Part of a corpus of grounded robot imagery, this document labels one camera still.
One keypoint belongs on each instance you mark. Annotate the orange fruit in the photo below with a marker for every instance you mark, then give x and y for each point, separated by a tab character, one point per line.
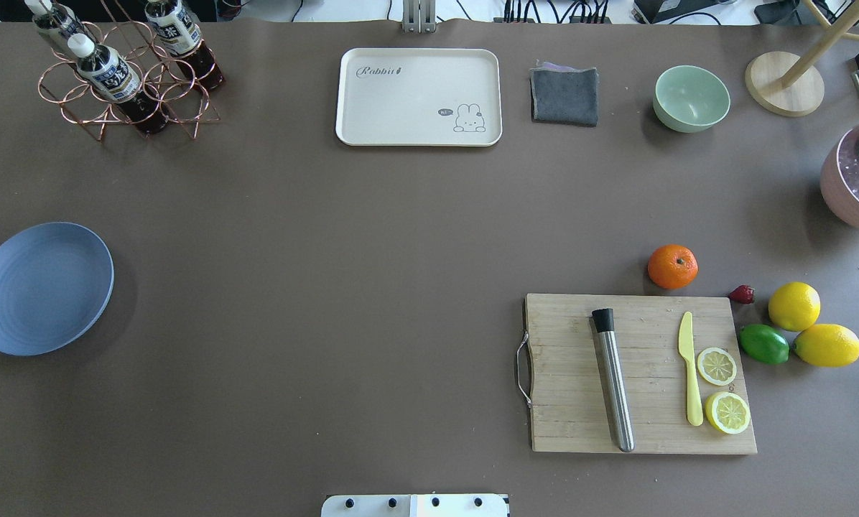
672	267

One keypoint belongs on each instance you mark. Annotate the aluminium frame post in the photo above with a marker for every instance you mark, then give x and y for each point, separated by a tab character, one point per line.
419	16

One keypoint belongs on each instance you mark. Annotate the grey folded cloth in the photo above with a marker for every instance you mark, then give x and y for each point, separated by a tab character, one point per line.
565	94

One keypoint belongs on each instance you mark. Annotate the copper wire bottle rack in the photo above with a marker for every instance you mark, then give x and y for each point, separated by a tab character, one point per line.
147	75

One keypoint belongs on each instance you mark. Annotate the back left tea bottle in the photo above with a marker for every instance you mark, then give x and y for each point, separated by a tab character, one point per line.
56	24

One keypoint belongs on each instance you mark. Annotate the tea bottle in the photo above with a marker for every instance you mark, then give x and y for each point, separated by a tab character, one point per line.
114	79
180	35
56	24

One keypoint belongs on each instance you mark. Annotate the upper whole lemon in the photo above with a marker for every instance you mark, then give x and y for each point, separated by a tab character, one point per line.
795	306

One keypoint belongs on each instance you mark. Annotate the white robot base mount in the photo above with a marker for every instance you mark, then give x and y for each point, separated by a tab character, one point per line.
431	504

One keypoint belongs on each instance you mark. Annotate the green bowl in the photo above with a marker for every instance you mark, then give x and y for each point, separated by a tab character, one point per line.
690	99

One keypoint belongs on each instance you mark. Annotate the red strawberry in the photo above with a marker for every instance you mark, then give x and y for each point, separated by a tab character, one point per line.
743	294

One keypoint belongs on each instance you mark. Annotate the wooden stand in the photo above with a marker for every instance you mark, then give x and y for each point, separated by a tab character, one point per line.
788	84

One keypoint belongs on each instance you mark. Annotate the pink ice bowl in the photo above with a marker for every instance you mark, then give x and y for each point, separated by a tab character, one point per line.
839	179

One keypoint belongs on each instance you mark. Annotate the front tea bottle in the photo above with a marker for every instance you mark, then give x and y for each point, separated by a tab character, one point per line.
114	79

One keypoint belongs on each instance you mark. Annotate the green lime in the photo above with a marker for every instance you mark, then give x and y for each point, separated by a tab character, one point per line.
764	343

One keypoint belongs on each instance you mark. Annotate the lower whole lemon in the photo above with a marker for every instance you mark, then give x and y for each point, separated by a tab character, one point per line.
827	345

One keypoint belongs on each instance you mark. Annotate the back right tea bottle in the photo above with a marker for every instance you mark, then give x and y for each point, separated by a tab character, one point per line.
180	35

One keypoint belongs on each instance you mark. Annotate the cream rabbit tray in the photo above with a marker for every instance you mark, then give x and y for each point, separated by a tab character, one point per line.
419	96

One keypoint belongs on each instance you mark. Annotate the blue round plate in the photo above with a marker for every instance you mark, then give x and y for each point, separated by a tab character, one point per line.
55	282

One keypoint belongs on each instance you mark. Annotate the upper lemon slice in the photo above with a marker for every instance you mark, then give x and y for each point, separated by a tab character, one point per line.
716	366

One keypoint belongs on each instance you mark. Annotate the whole lemon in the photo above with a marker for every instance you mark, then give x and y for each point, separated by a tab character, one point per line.
827	345
795	306

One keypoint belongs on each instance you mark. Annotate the steel muddler black tip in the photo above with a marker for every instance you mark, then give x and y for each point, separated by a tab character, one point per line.
619	409

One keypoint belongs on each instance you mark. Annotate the yellow plastic knife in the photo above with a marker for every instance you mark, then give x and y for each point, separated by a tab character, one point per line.
686	348

